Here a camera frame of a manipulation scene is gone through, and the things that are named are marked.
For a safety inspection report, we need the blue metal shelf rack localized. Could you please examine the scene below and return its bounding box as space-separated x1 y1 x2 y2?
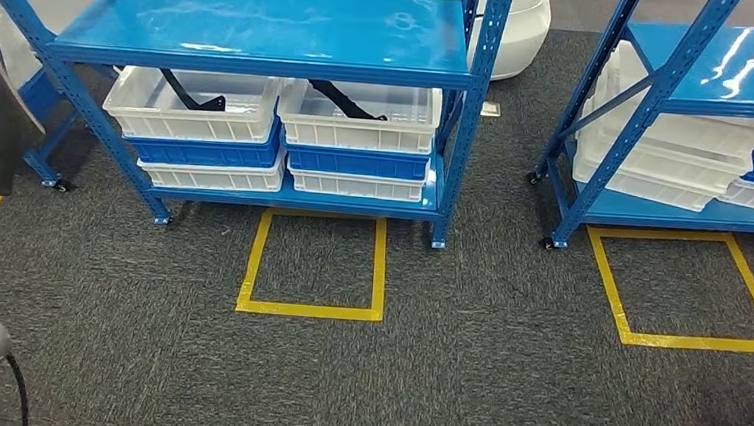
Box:
0 0 519 255
521 0 754 265

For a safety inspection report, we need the black curved trim part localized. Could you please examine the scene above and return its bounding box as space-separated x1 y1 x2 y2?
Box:
157 68 230 114
304 78 392 124

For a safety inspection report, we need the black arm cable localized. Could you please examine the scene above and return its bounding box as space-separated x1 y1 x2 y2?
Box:
0 351 35 426

